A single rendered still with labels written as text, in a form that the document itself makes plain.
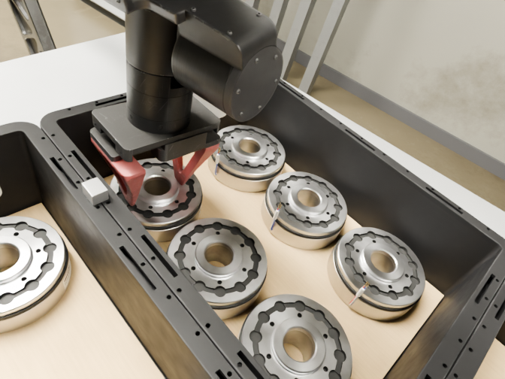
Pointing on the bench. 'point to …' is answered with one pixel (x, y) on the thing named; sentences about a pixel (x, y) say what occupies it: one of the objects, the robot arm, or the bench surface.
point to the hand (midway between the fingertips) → (155, 186)
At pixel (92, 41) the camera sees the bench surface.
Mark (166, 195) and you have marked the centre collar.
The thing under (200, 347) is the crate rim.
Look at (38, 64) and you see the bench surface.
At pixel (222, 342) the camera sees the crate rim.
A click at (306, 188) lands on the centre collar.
